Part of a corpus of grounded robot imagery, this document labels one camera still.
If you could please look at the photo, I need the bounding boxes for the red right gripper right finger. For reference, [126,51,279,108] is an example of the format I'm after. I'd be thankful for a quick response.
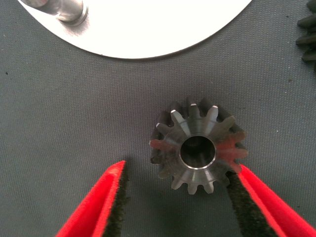
[226,164,316,237]

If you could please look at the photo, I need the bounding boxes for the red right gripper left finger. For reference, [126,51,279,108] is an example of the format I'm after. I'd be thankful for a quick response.
[56,160,129,237]

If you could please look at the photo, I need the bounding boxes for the dark grey table cloth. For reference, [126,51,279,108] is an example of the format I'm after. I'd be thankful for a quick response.
[0,0,316,237]

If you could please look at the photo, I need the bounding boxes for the round metal carrier plate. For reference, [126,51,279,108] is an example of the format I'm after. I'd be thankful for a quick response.
[17,0,254,59]

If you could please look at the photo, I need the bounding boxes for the small steel planetary gear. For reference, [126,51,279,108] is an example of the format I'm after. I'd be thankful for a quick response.
[295,0,316,77]
[149,96,249,196]

